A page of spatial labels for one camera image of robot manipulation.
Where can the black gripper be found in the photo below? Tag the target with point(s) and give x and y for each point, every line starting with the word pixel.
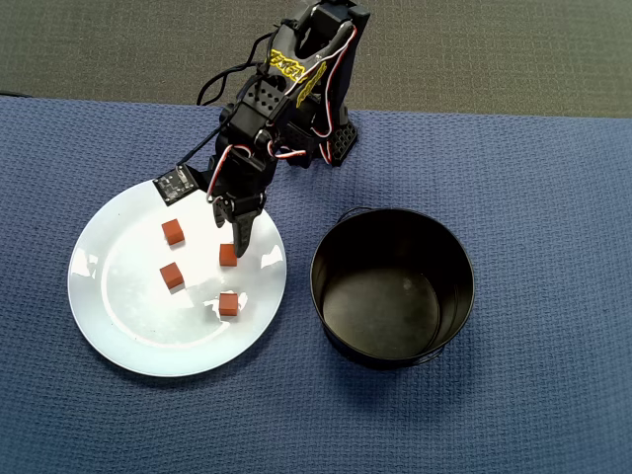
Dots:
pixel 240 213

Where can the red cube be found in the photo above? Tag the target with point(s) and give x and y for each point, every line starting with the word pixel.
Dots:
pixel 228 255
pixel 172 275
pixel 173 232
pixel 228 303

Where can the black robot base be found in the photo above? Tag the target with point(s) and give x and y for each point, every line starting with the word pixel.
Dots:
pixel 343 140

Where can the white round plate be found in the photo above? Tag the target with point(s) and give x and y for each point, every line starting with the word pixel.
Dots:
pixel 138 306

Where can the black metal bucket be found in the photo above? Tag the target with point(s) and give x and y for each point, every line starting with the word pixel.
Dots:
pixel 385 296

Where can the blue woven table cloth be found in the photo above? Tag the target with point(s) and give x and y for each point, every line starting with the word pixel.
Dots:
pixel 494 197

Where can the small camera circuit board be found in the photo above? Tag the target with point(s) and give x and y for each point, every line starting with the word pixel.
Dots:
pixel 173 186

